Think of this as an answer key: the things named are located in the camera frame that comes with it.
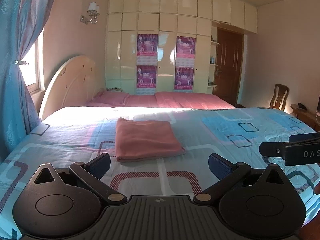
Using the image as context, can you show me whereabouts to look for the cream wooden headboard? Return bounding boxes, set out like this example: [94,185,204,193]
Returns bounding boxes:
[39,55,106,121]

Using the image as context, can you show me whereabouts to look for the pink shirt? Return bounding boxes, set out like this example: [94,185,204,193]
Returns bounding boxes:
[115,117,187,163]

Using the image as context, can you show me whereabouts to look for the pink wall poster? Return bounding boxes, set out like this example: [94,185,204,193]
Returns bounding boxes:
[174,66,195,91]
[136,65,158,95]
[136,33,158,65]
[175,35,196,67]

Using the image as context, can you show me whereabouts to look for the window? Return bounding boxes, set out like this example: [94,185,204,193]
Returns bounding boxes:
[19,27,46,93]

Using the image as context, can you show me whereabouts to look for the wall lamp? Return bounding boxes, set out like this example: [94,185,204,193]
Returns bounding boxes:
[80,2,101,26]

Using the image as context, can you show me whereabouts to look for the white corner shelf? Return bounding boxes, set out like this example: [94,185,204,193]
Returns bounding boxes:
[207,33,221,88]

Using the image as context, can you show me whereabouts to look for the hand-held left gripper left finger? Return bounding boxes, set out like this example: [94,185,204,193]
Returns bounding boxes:
[26,152,128,205]

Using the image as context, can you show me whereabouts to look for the cream glossy wardrobe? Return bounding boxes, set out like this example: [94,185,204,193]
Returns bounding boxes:
[105,0,258,96]

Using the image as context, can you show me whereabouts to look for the pink pillow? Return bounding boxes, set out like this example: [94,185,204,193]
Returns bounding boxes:
[86,91,131,107]

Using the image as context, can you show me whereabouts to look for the pink folded quilt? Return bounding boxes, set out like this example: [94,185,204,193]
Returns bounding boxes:
[124,91,236,110]

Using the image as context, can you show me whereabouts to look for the wooden chair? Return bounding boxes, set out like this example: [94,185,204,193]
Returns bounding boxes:
[269,83,290,112]

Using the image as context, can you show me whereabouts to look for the brown wooden door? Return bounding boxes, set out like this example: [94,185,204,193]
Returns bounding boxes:
[214,27,245,107]

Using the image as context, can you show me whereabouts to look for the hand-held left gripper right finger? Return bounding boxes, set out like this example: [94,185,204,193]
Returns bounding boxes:
[192,152,293,205]

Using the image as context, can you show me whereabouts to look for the blue patterned bed sheet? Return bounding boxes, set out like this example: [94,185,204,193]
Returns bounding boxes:
[0,106,320,240]

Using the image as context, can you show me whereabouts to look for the blue curtain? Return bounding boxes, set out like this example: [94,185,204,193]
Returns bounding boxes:
[0,0,62,161]

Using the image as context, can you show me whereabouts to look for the wooden desk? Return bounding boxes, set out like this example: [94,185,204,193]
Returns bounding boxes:
[290,103,320,132]

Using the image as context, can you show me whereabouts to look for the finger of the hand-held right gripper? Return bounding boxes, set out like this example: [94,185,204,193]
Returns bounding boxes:
[258,142,288,158]
[288,133,320,145]

